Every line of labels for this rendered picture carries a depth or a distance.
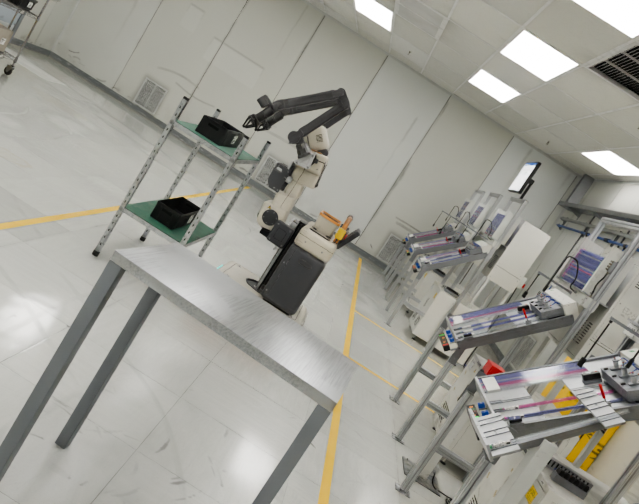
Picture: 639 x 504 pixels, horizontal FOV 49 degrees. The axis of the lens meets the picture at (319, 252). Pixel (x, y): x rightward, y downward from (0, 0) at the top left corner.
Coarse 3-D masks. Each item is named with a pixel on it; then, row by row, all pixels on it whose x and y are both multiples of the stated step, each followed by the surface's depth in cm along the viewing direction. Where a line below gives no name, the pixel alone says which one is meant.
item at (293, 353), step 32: (128, 256) 185; (160, 256) 202; (192, 256) 222; (96, 288) 185; (160, 288) 182; (192, 288) 192; (224, 288) 210; (128, 320) 228; (224, 320) 183; (256, 320) 200; (288, 320) 219; (64, 352) 188; (256, 352) 179; (288, 352) 190; (320, 352) 208; (96, 384) 232; (320, 384) 181; (32, 416) 191; (320, 416) 177; (0, 448) 193; (64, 448) 235; (288, 448) 179; (0, 480) 197
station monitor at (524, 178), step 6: (528, 162) 783; (534, 162) 754; (528, 168) 764; (534, 168) 738; (522, 174) 774; (528, 174) 745; (516, 180) 786; (522, 180) 756; (528, 180) 740; (510, 186) 797; (516, 186) 766; (522, 186) 741; (528, 186) 767; (516, 192) 755; (522, 198) 769
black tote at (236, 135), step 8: (208, 120) 424; (216, 120) 457; (200, 128) 425; (208, 128) 424; (216, 128) 424; (224, 128) 423; (232, 128) 480; (208, 136) 425; (216, 136) 424; (224, 136) 425; (232, 136) 446; (240, 136) 469; (224, 144) 438; (232, 144) 460
